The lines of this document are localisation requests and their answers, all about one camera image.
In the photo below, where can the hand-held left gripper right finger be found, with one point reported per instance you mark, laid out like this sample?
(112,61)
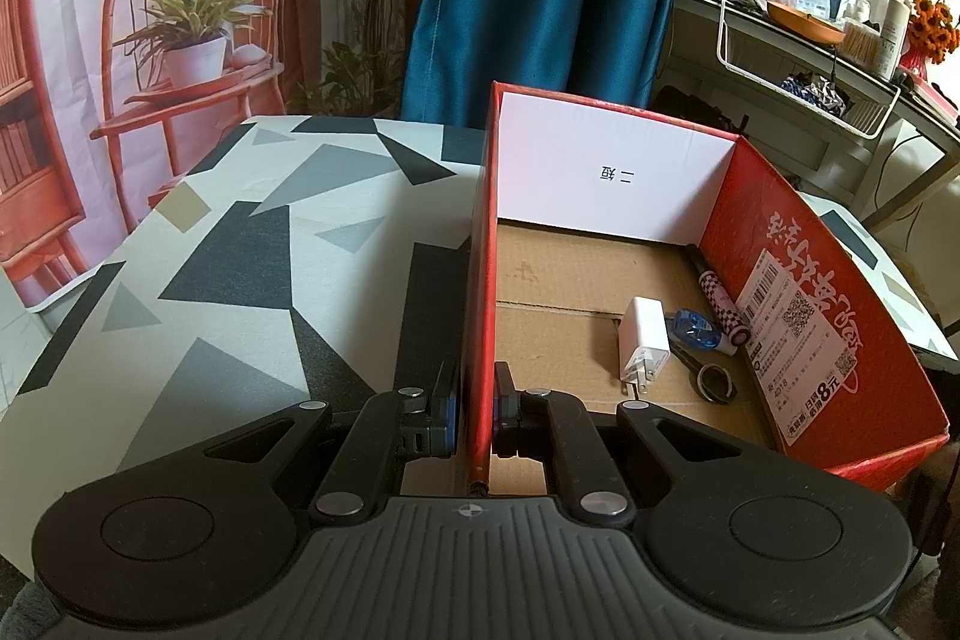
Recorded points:
(501,404)

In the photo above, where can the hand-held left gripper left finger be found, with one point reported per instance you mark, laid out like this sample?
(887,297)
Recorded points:
(450,404)

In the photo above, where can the white charger plug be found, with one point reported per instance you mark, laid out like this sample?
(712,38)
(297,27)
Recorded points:
(643,340)

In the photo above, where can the blue correction tape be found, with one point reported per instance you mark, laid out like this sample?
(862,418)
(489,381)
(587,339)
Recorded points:
(701,331)

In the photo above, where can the checkered pink tube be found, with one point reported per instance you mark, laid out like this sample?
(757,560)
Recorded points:
(721,302)

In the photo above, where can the red cardboard box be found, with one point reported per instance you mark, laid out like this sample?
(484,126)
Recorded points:
(757,212)

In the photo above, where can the geometric patterned tablecloth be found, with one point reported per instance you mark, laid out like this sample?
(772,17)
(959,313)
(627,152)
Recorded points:
(262,280)

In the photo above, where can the dark bag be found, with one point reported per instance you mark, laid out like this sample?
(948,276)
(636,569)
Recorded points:
(690,111)

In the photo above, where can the pink book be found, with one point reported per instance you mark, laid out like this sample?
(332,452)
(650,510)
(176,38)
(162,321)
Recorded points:
(937,99)

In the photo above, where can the patterned cloth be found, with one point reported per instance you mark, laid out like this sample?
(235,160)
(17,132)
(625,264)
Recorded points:
(814,93)

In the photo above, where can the grey desk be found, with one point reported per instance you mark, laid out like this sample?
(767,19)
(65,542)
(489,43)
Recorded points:
(795,85)

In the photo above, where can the red vase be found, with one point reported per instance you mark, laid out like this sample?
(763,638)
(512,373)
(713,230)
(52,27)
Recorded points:
(913,63)

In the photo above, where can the cotton swab container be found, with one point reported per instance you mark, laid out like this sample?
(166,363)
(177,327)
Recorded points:
(864,44)

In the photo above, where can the white bottle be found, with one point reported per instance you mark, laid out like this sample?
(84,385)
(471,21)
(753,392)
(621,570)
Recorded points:
(892,34)

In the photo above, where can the orange artificial flowers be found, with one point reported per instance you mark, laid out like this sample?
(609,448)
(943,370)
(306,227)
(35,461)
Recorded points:
(934,21)

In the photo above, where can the orange tray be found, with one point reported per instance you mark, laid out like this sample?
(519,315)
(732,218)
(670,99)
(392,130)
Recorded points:
(802,21)

